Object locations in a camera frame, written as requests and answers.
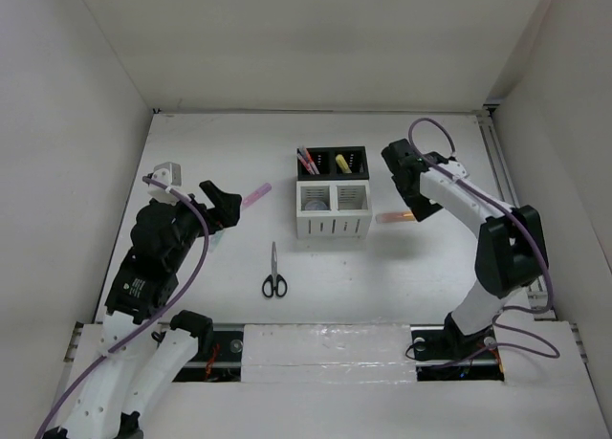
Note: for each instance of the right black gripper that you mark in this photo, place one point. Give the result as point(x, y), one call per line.
point(422, 207)

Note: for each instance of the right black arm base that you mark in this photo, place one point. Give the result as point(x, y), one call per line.
point(441, 356)

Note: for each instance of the orange pen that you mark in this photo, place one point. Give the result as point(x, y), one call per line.
point(312, 163)

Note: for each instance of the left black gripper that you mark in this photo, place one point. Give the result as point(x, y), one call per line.
point(226, 212)

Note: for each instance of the black handled scissors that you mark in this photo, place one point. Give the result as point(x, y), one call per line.
point(275, 284)

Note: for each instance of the pink red pen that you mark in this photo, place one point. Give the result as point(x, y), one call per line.
point(311, 170)

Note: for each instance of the white two-slot pen holder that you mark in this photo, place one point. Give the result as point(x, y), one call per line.
point(349, 214)

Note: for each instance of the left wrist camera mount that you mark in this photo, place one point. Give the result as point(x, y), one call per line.
point(167, 174)

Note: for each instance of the yellow highlighter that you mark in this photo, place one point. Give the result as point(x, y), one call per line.
point(343, 164)

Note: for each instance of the green highlighter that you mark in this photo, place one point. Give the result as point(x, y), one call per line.
point(215, 240)

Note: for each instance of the orange highlighter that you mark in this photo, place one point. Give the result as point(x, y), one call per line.
point(394, 217)

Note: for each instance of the pink highlighter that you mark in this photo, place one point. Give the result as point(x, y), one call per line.
point(257, 194)

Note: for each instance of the clear jar of clips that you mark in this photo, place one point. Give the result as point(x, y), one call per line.
point(316, 205)

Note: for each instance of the black two-slot pen holder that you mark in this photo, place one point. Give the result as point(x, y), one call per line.
point(324, 159)

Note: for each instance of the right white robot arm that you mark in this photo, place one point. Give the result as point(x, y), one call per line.
point(510, 252)

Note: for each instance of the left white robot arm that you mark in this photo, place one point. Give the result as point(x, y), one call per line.
point(135, 365)

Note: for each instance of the aluminium rail right side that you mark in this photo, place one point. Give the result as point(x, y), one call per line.
point(497, 160)

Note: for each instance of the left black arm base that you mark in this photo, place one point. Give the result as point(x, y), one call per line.
point(217, 362)

